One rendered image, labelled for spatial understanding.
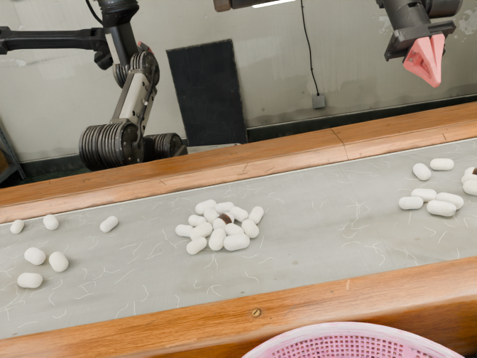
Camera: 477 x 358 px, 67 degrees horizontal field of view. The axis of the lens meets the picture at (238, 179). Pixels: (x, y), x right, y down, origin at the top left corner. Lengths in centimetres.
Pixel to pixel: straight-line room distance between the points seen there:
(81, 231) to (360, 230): 45
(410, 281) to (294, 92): 228
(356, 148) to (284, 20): 189
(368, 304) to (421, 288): 6
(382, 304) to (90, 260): 40
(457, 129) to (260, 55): 191
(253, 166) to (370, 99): 213
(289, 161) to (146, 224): 28
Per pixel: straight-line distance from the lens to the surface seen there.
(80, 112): 291
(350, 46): 262
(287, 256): 49
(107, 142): 97
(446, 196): 57
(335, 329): 37
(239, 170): 68
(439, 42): 71
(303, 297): 40
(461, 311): 43
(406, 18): 74
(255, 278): 46
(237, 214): 55
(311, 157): 69
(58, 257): 59
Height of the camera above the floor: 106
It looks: 28 degrees down
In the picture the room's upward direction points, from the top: 11 degrees counter-clockwise
